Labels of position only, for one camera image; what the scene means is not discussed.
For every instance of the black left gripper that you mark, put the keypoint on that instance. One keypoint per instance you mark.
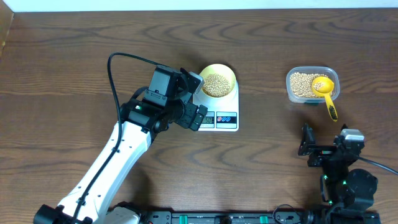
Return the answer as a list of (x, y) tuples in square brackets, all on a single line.
[(189, 110)]

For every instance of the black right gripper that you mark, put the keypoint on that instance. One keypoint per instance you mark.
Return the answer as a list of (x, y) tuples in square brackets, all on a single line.
[(321, 152)]

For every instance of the yellow plastic measuring scoop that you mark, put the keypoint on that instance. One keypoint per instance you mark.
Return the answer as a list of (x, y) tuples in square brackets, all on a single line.
[(322, 87)]

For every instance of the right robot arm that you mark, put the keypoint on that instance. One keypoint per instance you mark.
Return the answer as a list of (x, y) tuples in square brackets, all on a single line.
[(348, 193)]

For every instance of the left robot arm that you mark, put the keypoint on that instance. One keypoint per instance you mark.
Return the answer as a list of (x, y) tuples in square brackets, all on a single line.
[(149, 112)]

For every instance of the white digital kitchen scale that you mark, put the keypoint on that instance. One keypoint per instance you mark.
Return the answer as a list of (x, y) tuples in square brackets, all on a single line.
[(223, 112)]

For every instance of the soybeans in bowl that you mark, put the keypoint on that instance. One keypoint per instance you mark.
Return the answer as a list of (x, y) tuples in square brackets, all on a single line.
[(216, 85)]

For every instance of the pale yellow bowl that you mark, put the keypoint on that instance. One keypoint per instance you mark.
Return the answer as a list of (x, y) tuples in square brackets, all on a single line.
[(221, 70)]

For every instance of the soybeans in container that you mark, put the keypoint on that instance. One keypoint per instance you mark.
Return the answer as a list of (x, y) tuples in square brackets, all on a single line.
[(300, 84)]

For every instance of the clear plastic container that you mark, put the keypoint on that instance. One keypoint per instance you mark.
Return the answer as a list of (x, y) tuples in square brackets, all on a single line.
[(330, 73)]

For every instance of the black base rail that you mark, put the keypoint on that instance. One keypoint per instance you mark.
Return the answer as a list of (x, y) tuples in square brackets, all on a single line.
[(125, 213)]

